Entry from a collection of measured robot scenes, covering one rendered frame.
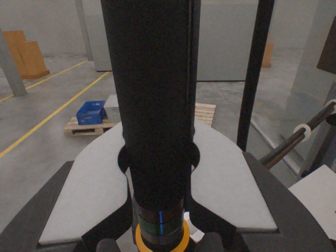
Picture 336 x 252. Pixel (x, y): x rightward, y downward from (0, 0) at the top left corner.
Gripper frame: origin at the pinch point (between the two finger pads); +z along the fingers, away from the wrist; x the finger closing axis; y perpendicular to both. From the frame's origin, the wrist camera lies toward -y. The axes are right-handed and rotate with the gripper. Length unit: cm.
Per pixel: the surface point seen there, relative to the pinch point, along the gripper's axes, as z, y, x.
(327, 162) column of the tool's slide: 35, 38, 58
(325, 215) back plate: 13, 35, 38
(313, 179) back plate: 22, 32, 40
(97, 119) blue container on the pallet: 274, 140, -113
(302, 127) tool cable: 14.6, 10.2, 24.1
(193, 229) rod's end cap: -1.2, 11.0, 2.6
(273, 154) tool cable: 7.8, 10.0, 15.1
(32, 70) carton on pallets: 681, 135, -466
